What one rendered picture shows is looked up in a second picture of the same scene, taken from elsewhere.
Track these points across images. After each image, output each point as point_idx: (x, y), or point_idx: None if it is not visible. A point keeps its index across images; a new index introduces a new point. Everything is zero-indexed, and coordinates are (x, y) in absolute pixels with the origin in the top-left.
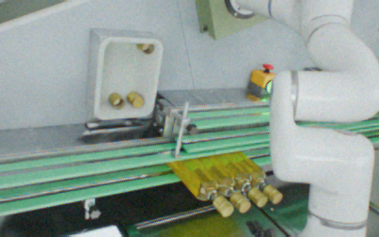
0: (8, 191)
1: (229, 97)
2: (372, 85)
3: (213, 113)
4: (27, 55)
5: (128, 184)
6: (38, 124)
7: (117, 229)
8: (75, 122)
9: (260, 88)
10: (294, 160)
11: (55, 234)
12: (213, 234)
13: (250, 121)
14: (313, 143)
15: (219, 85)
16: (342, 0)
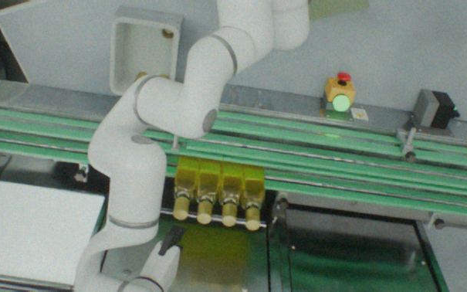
0: (29, 137)
1: (275, 103)
2: (184, 103)
3: (235, 115)
4: (65, 24)
5: None
6: (75, 87)
7: (103, 200)
8: (109, 93)
9: (326, 102)
10: (90, 151)
11: (62, 187)
12: (187, 239)
13: (269, 134)
14: (105, 140)
15: (279, 86)
16: (235, 13)
